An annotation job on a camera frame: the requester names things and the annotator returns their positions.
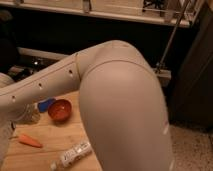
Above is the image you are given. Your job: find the red bowl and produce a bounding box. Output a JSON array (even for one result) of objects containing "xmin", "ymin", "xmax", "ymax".
[{"xmin": 48, "ymin": 99, "xmax": 72, "ymax": 122}]

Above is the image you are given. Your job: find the orange pepper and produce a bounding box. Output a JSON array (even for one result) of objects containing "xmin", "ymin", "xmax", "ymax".
[{"xmin": 18, "ymin": 134, "xmax": 43, "ymax": 148}]

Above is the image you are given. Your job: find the black office chair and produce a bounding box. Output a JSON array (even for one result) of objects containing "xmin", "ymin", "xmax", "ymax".
[{"xmin": 0, "ymin": 9, "xmax": 20, "ymax": 73}]

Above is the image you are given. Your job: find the metal pole stand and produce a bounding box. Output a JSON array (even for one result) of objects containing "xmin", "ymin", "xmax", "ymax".
[{"xmin": 155, "ymin": 0, "xmax": 191, "ymax": 74}]

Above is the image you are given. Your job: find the blue sponge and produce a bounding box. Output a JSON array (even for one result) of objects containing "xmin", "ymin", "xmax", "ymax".
[{"xmin": 37, "ymin": 98, "xmax": 55, "ymax": 113}]

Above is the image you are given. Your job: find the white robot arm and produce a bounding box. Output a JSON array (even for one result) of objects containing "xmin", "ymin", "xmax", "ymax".
[{"xmin": 0, "ymin": 40, "xmax": 174, "ymax": 171}]

